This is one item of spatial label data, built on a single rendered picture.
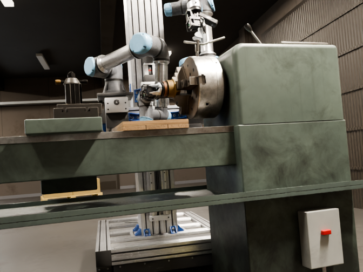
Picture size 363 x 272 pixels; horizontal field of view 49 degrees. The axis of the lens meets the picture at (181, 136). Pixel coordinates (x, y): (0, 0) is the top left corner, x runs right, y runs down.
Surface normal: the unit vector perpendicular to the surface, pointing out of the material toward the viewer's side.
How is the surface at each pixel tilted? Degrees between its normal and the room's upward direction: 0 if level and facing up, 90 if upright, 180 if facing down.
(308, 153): 90
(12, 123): 90
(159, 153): 90
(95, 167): 90
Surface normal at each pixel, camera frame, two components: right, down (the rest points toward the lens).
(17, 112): 0.19, -0.07
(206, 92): 0.30, 0.25
